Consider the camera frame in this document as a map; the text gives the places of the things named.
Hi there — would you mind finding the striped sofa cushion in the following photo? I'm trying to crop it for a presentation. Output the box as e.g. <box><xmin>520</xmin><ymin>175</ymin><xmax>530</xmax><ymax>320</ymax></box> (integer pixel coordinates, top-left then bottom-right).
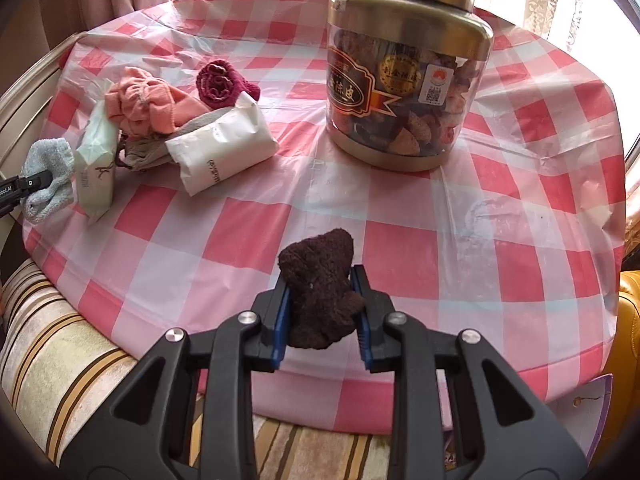
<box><xmin>1</xmin><ymin>259</ymin><xmax>390</xmax><ymax>479</ymax></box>

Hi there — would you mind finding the gold lidded snack jar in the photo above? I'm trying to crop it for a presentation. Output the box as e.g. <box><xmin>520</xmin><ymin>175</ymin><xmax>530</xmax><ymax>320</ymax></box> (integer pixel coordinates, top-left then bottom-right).
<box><xmin>326</xmin><ymin>0</ymin><xmax>494</xmax><ymax>172</ymax></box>

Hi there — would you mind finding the purple white storage box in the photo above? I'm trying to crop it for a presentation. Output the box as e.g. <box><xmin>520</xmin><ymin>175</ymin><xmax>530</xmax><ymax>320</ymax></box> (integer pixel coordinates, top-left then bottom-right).
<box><xmin>548</xmin><ymin>374</ymin><xmax>613</xmax><ymax>463</ymax></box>

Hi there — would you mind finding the salmon pink cloth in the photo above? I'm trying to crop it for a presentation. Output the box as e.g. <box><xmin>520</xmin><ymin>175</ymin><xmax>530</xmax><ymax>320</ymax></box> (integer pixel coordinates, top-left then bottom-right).
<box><xmin>104</xmin><ymin>66</ymin><xmax>210</xmax><ymax>139</ymax></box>

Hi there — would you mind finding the yellow leather armchair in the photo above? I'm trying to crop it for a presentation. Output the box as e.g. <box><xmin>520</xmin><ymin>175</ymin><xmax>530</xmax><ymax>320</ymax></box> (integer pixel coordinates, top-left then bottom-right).
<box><xmin>591</xmin><ymin>271</ymin><xmax>640</xmax><ymax>464</ymax></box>

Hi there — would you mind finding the dark red rolled sock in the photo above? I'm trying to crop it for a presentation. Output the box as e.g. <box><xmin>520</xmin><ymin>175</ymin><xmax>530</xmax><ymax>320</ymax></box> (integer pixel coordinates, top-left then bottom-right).
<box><xmin>195</xmin><ymin>58</ymin><xmax>260</xmax><ymax>110</ymax></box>

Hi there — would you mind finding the mint green wipes pack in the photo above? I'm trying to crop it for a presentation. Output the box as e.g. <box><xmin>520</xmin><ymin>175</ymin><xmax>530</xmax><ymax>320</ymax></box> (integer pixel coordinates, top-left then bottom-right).
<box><xmin>75</xmin><ymin>79</ymin><xmax>119</xmax><ymax>224</ymax></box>

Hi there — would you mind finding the cream wooden cabinet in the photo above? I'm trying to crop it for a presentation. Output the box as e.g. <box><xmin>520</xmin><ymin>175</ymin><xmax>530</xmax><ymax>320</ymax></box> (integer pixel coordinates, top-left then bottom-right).
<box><xmin>0</xmin><ymin>31</ymin><xmax>82</xmax><ymax>261</ymax></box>

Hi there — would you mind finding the pink checkered tablecloth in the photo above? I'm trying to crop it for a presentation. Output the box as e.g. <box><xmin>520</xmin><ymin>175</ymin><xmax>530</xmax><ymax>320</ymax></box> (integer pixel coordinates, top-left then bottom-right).
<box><xmin>22</xmin><ymin>0</ymin><xmax>627</xmax><ymax>436</ymax></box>

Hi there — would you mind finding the grey beige cloth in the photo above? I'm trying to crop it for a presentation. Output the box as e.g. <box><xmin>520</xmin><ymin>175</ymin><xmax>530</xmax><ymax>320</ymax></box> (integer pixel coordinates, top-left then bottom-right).
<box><xmin>115</xmin><ymin>107</ymin><xmax>230</xmax><ymax>171</ymax></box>

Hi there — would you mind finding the light blue towel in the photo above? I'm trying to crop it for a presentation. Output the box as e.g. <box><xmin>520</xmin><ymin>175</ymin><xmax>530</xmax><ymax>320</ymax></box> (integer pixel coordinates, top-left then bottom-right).
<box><xmin>21</xmin><ymin>138</ymin><xmax>75</xmax><ymax>224</ymax></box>

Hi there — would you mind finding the dark brown sock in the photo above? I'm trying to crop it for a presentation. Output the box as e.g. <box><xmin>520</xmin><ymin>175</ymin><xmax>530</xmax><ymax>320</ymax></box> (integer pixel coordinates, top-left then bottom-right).
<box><xmin>278</xmin><ymin>228</ymin><xmax>366</xmax><ymax>350</ymax></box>

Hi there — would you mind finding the white tissue pack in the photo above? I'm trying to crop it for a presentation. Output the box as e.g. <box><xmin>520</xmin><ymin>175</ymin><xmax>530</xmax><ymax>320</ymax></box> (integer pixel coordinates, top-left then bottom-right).
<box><xmin>165</xmin><ymin>91</ymin><xmax>279</xmax><ymax>196</ymax></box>

